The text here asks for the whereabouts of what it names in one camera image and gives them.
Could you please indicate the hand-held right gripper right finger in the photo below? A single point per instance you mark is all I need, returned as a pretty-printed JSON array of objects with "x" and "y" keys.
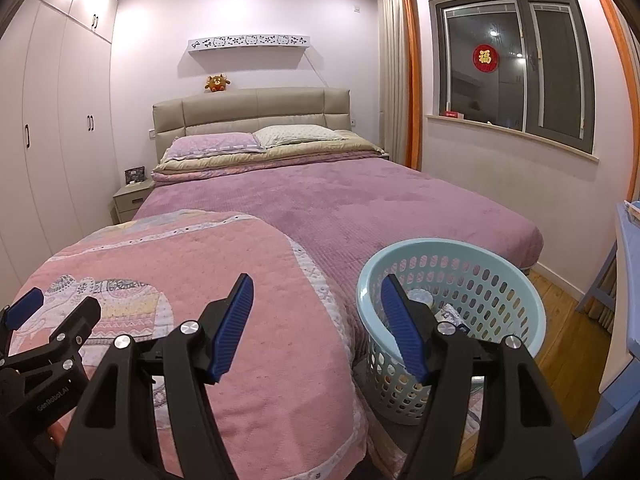
[{"x": 405, "y": 327}]

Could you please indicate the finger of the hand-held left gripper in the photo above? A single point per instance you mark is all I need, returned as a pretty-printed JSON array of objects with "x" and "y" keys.
[
  {"x": 75, "y": 322},
  {"x": 27, "y": 305}
]

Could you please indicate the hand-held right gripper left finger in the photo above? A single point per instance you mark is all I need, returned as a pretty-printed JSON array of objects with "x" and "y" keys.
[{"x": 232, "y": 327}]

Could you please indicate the light blue plastic basket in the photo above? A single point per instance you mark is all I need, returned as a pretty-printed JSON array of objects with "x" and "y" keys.
[{"x": 500, "y": 280}]

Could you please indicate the bed with pink cover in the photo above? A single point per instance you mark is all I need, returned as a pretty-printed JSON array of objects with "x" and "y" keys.
[{"x": 375, "y": 210}]

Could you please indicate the beige nightstand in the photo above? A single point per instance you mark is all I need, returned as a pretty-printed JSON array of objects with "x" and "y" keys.
[{"x": 130, "y": 201}]

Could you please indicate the white built-in wardrobe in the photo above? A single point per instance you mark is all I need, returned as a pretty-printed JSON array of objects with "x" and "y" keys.
[{"x": 60, "y": 135}]

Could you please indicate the purple pillow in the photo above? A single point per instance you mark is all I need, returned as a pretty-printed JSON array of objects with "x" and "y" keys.
[{"x": 210, "y": 145}]

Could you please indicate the beige folded blanket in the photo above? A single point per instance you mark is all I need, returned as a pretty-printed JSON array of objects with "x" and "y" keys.
[{"x": 300, "y": 153}]

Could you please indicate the white dotted pillow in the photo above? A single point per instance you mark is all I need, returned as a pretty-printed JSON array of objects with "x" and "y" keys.
[{"x": 300, "y": 135}]

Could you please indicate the beige upholstered bed headboard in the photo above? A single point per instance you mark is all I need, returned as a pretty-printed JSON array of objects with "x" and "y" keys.
[{"x": 225, "y": 110}]

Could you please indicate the red box on windowsill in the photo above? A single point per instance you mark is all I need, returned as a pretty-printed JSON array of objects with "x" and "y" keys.
[{"x": 454, "y": 114}]

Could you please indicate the light blue desk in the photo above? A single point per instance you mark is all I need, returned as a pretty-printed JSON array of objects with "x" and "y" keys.
[{"x": 625, "y": 300}]

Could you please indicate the orange plush toy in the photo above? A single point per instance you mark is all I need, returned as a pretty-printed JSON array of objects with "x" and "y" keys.
[{"x": 216, "y": 83}]

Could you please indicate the beige orange curtain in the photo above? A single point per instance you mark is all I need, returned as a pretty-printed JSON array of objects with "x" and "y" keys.
[
  {"x": 395, "y": 60},
  {"x": 620, "y": 85}
]

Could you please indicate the red round window decoration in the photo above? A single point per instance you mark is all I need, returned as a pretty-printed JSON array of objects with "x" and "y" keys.
[{"x": 486, "y": 58}]

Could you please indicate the grey framed window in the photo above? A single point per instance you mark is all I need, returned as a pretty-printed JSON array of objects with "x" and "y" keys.
[{"x": 515, "y": 60}]

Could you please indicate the white cutout wall shelf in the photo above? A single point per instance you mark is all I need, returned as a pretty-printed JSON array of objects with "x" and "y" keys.
[{"x": 247, "y": 44}]

